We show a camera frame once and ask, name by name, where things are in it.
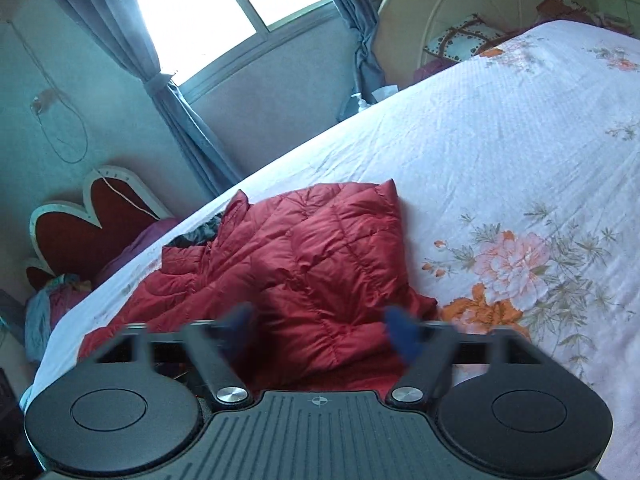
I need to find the white cable on headboard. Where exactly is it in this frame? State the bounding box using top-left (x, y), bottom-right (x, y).
top-left (100, 170), bottom-right (153, 213)

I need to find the heart-patterned pillow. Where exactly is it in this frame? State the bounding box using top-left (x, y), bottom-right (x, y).
top-left (422, 14), bottom-right (507, 64)

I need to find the dark cloth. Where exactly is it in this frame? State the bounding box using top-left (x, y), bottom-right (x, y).
top-left (169, 214), bottom-right (225, 249)

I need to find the bright window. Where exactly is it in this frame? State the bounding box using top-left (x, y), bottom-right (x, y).
top-left (117, 0), bottom-right (335, 103)

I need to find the red patterned pillow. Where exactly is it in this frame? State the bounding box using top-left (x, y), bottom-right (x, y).
top-left (536, 0), bottom-right (598, 27)

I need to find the red quilted jacket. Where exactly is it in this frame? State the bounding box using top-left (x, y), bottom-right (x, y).
top-left (77, 179), bottom-right (440, 392)

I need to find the red heart-shaped headboard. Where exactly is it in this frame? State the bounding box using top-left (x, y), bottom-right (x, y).
top-left (25, 166), bottom-right (173, 292)

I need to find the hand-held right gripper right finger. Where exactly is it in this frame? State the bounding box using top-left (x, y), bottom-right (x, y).
top-left (382, 306), bottom-right (546, 408)

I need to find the grey-blue curtain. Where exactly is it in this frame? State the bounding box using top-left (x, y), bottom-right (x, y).
top-left (300, 0), bottom-right (386, 123)
top-left (35, 0), bottom-right (247, 196)

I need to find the white floral bed sheet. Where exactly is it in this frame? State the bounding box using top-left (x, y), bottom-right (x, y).
top-left (20, 20), bottom-right (640, 411)

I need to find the purple pillow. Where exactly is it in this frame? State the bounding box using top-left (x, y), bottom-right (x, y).
top-left (94, 217), bottom-right (178, 287)

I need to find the cream round headboard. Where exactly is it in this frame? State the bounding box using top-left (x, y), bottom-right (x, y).
top-left (372, 0), bottom-right (596, 92)

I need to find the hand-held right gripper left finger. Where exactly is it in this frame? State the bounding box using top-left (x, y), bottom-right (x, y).
top-left (92, 302), bottom-right (261, 409)

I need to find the thin wall cable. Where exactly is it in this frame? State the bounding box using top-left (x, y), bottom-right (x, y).
top-left (7, 19), bottom-right (90, 165)

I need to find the pile of light blue clothes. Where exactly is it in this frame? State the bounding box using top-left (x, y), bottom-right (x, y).
top-left (24, 274), bottom-right (93, 363)

